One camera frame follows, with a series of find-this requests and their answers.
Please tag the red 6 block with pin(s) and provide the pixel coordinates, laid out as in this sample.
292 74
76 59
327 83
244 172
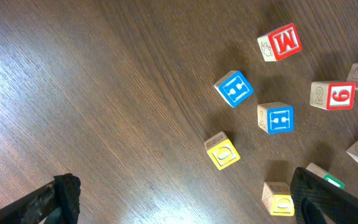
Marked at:
332 95

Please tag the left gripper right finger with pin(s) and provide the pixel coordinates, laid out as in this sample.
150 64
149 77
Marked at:
314 199

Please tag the yellow D block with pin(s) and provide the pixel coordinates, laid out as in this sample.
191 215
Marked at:
221 150

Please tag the blue H block tilted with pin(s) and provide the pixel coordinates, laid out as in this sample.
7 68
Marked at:
276 117

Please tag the yellow O block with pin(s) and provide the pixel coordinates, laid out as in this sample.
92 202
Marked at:
277 199

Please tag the green V block left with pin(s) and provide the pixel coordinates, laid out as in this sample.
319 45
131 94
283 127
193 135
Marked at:
325 175

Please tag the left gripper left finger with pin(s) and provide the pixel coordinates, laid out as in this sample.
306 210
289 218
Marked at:
55 202

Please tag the red M block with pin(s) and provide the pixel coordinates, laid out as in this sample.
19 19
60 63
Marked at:
280 43

